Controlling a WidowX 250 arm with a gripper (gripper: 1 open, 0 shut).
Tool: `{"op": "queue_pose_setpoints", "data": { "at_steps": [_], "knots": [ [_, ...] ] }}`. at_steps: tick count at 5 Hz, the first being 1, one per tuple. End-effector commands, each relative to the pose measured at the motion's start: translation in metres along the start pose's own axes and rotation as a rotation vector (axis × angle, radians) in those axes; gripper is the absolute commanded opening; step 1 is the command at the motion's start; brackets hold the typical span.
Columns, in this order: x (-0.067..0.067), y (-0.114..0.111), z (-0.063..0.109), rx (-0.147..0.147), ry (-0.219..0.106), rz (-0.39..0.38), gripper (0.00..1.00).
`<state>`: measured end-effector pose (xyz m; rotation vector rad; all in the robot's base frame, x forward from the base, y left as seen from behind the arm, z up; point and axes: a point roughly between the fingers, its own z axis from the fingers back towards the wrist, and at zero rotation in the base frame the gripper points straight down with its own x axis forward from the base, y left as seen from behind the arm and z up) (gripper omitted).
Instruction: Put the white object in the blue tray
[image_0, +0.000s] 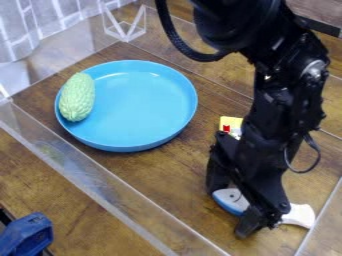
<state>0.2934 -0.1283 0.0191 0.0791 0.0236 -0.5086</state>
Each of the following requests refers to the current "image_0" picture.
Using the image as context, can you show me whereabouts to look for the grey checkered curtain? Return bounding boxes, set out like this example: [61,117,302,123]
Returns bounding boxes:
[0,0,135,64]

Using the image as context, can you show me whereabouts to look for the black ribbed cable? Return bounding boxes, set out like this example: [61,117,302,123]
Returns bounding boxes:
[153,0,238,63]

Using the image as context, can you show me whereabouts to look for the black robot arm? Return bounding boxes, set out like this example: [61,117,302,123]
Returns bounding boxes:
[191,0,330,238]

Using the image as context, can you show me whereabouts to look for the yellow toy butter block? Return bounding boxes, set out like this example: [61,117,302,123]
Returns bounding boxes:
[219,116,243,139]

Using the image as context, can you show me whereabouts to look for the white wooden toy fish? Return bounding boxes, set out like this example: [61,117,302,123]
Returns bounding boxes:
[212,188,315,229]

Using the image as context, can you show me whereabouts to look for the blue round plastic tray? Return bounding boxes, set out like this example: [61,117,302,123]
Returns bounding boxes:
[56,60,197,152]

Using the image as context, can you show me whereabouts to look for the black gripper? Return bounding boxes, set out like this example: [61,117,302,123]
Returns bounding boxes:
[205,117,302,239]

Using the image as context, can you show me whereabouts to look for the black baseboard strip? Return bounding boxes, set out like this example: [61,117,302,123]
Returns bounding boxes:
[296,16,342,38]

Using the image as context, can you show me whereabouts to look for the blue plastic clamp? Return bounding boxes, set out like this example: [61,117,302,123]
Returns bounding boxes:
[0,212,53,256]

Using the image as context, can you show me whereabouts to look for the green bumpy toy gourd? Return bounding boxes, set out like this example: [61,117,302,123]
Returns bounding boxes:
[59,73,95,122]

